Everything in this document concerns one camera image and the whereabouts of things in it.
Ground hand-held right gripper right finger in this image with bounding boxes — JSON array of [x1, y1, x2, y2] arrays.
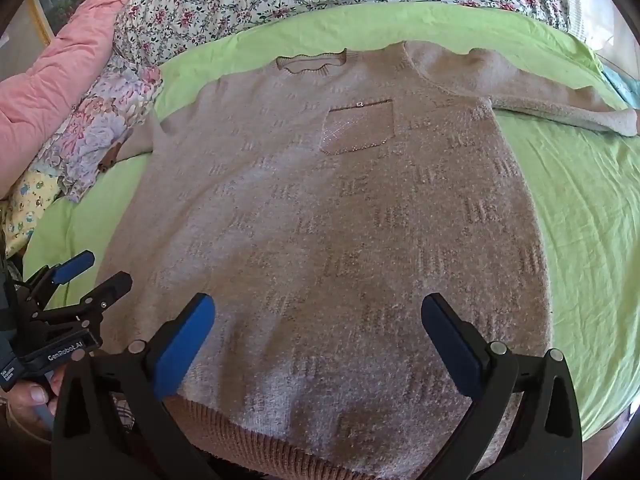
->
[[420, 292, 584, 480]]

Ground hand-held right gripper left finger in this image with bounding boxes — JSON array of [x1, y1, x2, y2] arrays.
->
[[51, 292, 221, 480]]

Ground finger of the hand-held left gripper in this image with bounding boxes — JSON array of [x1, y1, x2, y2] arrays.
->
[[45, 271, 134, 326], [22, 251, 96, 311]]

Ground beige knitted sweater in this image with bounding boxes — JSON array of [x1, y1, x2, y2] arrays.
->
[[97, 40, 640, 480]]

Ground person's left hand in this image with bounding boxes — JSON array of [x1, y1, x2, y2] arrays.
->
[[0, 367, 66, 422]]

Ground yellow printed cloth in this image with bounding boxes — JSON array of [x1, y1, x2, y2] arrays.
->
[[2, 167, 63, 261]]

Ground plaid cloth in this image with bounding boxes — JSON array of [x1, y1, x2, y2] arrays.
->
[[111, 392, 138, 431]]

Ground pastel floral cloth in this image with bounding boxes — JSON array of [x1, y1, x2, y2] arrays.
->
[[30, 55, 163, 203]]

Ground green bed sheet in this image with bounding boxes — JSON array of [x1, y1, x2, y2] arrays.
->
[[22, 2, 640, 443]]

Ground pink quilted blanket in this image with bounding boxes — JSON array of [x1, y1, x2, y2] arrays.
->
[[0, 0, 137, 198]]

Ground light blue cloth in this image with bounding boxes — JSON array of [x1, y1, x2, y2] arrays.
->
[[602, 67, 640, 106]]

